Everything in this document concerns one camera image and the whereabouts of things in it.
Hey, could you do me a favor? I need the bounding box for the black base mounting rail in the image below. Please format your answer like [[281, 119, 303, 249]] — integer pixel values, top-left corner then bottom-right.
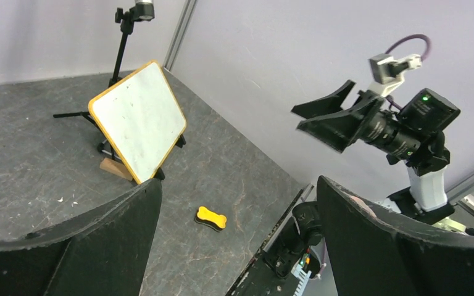
[[226, 184, 324, 295]]

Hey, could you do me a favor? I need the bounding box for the yellow framed whiteboard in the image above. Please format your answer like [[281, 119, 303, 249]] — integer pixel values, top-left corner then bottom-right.
[[88, 60, 187, 184]]

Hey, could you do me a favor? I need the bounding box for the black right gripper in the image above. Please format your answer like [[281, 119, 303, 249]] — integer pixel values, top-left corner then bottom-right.
[[291, 80, 385, 153]]

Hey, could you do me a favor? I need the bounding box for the yellow whiteboard eraser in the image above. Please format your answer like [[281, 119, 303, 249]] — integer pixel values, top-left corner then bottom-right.
[[194, 206, 227, 232]]

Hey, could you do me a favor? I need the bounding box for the slotted cable duct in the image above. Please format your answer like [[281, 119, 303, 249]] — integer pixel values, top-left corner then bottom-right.
[[291, 261, 311, 296]]

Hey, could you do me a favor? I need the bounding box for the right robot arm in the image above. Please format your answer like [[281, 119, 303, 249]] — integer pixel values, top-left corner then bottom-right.
[[291, 80, 460, 225]]

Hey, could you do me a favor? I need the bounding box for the black whiteboard foot clip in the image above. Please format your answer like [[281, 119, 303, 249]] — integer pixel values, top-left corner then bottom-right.
[[153, 167, 165, 181]]

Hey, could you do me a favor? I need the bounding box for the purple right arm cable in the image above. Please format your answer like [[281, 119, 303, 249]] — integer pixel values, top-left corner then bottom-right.
[[384, 33, 432, 111]]

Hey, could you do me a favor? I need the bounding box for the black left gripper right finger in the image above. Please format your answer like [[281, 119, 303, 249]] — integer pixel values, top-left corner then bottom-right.
[[317, 176, 474, 295]]

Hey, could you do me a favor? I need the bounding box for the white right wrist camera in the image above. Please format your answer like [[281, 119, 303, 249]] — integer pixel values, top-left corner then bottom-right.
[[368, 54, 422, 97]]

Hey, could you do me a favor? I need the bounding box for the silver camera pole stand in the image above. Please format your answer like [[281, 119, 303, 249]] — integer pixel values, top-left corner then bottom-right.
[[52, 0, 155, 161]]

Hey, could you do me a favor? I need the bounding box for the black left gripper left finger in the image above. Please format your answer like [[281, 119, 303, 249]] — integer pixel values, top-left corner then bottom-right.
[[0, 179, 162, 295]]

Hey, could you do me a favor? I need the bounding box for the flat engraved wooden plank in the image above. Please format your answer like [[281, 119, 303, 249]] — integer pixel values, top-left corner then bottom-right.
[[99, 158, 133, 181]]

